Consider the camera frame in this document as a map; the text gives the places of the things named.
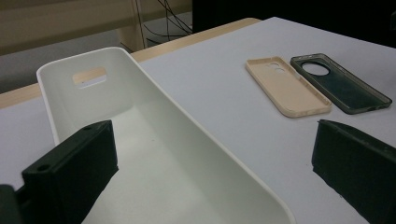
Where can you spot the beige phone case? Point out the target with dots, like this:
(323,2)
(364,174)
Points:
(286,90)

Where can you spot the light wooden bench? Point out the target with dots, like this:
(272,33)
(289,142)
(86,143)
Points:
(62,25)

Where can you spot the dark translucent phone case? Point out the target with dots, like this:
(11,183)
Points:
(348,90)

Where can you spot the black curtain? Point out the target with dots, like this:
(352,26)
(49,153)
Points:
(295,12)

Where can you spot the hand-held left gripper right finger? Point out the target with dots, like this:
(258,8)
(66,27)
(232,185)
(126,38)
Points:
(358,171)

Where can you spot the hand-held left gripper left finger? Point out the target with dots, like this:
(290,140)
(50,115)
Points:
(71,168)

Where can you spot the white plastic bin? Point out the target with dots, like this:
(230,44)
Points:
(155,155)

